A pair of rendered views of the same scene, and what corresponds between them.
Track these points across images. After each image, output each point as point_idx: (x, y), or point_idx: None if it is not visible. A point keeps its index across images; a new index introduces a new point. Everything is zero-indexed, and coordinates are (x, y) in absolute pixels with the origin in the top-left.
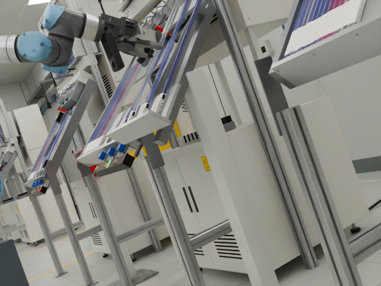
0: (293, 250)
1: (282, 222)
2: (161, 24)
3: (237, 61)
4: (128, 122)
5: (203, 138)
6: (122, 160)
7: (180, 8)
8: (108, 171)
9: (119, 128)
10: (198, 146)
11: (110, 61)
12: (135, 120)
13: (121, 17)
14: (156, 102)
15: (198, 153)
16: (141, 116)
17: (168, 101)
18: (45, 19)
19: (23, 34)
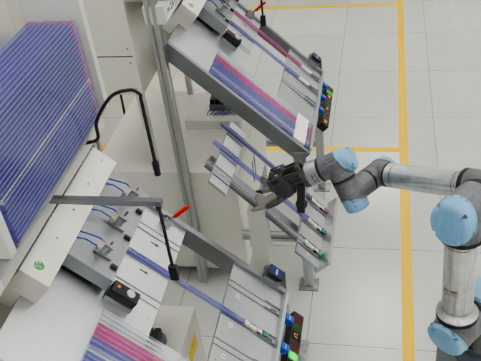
0: None
1: None
2: (130, 226)
3: None
4: (334, 223)
5: (270, 251)
6: (301, 316)
7: (220, 163)
8: None
9: (333, 238)
10: (185, 343)
11: (305, 202)
12: (336, 214)
13: (283, 164)
14: (310, 210)
15: (187, 350)
16: (337, 206)
17: (316, 198)
18: (355, 159)
19: (389, 158)
